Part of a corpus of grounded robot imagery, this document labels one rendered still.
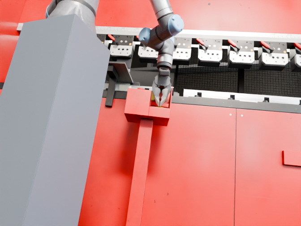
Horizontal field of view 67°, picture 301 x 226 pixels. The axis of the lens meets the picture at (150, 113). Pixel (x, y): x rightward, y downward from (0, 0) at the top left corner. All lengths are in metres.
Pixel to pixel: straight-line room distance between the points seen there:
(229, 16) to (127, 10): 0.72
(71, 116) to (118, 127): 0.74
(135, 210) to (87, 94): 0.56
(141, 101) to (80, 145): 0.46
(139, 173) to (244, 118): 0.66
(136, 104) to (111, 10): 1.00
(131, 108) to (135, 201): 0.39
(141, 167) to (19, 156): 0.56
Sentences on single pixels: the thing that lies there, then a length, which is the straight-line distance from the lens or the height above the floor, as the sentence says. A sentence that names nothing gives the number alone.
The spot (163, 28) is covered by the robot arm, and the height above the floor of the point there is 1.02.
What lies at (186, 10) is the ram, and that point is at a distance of 1.79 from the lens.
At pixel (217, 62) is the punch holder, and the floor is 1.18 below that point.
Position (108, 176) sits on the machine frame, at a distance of 1.30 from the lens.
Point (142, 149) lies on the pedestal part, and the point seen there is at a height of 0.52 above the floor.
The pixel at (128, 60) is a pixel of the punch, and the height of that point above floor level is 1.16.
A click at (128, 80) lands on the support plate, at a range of 1.51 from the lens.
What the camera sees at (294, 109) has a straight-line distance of 1.46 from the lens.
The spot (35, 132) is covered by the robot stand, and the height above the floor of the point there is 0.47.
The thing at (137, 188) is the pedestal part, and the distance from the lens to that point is 1.01.
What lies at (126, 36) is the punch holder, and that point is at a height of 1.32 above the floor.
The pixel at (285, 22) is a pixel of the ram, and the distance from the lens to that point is 1.85.
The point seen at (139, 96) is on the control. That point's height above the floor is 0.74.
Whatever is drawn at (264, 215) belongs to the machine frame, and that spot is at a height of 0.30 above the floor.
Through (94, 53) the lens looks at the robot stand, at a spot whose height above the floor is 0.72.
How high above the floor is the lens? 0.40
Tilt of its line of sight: 16 degrees up
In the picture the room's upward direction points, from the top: 7 degrees clockwise
